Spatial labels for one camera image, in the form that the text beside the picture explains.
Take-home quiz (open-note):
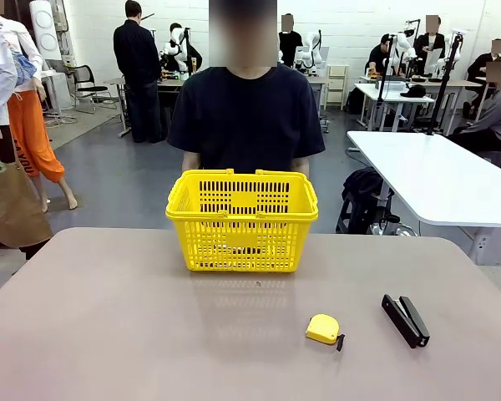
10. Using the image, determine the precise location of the black stapler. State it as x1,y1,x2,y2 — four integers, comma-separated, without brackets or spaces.
380,293,431,349

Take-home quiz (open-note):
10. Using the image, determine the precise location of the large white table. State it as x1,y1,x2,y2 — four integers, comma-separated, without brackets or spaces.
346,130,501,266

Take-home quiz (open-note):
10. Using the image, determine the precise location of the black backpack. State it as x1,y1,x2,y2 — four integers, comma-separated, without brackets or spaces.
336,166,396,235

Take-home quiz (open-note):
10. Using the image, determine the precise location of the seated person in black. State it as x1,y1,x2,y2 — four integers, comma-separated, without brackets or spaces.
365,33,397,79

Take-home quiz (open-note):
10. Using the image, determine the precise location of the yellow tape measure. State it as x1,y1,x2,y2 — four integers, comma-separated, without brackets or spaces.
305,313,347,353

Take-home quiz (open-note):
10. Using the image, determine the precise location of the white drawer cabinet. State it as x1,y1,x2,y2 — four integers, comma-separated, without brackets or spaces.
325,63,351,110

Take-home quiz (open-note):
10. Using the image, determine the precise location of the white tower air conditioner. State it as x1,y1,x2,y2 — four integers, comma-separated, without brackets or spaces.
28,0,63,62

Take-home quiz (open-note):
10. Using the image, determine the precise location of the black mesh office chair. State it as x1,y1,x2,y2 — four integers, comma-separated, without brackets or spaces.
68,64,119,114

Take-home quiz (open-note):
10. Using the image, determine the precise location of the person in black t-shirt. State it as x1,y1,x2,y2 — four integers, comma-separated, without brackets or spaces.
278,14,304,68

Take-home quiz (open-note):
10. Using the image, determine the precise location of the yellow plastic shopping basket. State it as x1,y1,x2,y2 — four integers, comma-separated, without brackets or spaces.
164,168,320,273

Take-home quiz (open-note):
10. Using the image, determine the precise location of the standing person in black jacket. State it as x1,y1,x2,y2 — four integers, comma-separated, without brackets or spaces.
412,15,447,77

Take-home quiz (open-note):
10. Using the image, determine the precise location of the person's right forearm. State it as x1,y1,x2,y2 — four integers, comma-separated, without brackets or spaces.
181,150,204,171

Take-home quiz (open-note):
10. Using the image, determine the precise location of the white-topped workbench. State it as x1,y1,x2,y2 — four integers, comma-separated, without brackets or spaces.
353,81,436,131

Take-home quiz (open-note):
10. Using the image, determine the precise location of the black cap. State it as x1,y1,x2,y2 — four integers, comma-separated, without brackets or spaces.
400,84,428,99

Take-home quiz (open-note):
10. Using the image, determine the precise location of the tall black tripod stand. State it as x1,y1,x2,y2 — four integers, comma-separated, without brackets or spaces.
424,29,464,137

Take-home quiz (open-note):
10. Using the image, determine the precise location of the person in grey sweater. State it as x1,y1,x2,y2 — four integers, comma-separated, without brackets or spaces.
448,55,501,154

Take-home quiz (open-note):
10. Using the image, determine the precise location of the person's left forearm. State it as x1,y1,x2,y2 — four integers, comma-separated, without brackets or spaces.
291,156,311,179

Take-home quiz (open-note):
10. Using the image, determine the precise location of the grey desk with metal legs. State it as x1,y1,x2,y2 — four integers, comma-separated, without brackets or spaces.
104,77,193,139

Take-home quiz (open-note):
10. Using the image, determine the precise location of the standing man in black clothes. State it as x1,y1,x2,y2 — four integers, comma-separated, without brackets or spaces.
112,0,164,145

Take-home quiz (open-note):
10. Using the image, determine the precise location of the seated person in dark top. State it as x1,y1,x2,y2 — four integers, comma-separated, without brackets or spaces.
467,39,501,84

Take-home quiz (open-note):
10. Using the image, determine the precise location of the person in dark navy t-shirt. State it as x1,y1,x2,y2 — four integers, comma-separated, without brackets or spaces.
166,0,326,179

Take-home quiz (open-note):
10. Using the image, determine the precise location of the person with brown apron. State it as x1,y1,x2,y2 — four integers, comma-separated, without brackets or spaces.
0,16,54,260

